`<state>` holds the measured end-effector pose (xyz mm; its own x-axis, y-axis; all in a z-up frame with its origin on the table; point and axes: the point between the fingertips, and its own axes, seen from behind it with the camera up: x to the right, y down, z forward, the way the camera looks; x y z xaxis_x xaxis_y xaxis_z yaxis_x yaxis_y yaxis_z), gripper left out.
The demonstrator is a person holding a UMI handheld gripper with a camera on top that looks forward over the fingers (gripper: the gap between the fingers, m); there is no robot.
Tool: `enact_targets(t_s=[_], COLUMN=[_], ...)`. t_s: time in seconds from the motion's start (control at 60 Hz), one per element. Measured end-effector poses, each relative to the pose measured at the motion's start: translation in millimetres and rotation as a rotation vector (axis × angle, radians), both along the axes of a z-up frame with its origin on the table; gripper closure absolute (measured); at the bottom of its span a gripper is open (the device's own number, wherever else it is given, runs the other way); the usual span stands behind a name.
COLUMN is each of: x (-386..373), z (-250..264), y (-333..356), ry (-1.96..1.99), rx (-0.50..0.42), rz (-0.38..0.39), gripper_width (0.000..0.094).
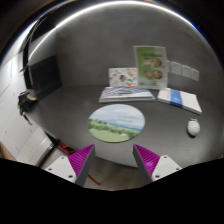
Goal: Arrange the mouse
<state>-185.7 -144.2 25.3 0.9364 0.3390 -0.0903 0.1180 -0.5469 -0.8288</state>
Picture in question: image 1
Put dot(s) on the red tool on floor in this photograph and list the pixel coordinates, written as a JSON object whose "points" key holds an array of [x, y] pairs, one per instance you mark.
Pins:
{"points": [[66, 149]]}

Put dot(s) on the white illustrated card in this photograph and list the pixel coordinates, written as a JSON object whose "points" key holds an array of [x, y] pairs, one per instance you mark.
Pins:
{"points": [[123, 77]]}

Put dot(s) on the white blue-banded box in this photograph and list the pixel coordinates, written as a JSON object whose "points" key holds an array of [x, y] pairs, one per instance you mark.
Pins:
{"points": [[181, 99]]}

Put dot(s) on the black object with tape roll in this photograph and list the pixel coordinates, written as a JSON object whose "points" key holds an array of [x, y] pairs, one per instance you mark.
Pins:
{"points": [[26, 100]]}

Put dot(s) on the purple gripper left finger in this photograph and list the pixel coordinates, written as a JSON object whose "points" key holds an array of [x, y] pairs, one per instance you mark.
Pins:
{"points": [[74, 168]]}

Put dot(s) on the striped book lying flat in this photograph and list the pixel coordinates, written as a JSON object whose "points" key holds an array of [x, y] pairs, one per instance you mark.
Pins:
{"points": [[125, 94]]}

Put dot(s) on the white computer mouse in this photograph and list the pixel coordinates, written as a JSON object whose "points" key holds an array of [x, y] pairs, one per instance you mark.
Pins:
{"points": [[193, 127]]}

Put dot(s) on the white wall sockets strip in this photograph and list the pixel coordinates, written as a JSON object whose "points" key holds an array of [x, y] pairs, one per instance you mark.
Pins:
{"points": [[183, 70]]}

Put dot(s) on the green food poster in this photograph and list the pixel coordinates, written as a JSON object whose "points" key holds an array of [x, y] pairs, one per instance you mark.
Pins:
{"points": [[151, 64]]}

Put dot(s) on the black monitor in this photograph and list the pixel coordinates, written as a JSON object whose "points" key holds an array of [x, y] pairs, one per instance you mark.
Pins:
{"points": [[45, 77]]}

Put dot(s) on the round landscape mouse pad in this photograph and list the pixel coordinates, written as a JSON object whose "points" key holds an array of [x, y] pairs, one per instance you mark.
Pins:
{"points": [[116, 123]]}

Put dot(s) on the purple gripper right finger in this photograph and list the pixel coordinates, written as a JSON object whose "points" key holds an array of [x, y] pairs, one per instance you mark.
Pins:
{"points": [[153, 167]]}

